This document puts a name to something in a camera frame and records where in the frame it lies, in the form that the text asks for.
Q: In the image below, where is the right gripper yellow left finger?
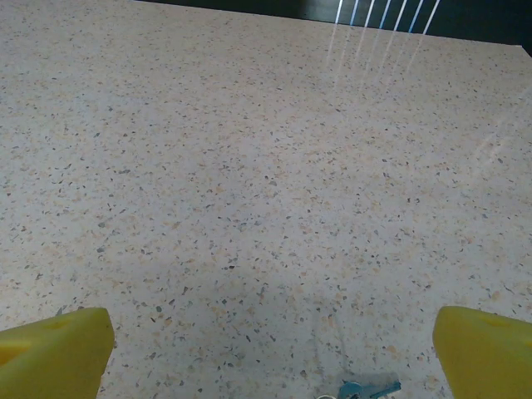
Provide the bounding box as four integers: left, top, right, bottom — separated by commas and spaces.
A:
0, 307, 115, 399

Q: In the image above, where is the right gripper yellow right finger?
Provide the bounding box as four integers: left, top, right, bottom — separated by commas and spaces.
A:
432, 306, 532, 399

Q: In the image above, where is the blue key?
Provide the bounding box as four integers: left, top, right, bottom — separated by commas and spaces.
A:
337, 379, 402, 399

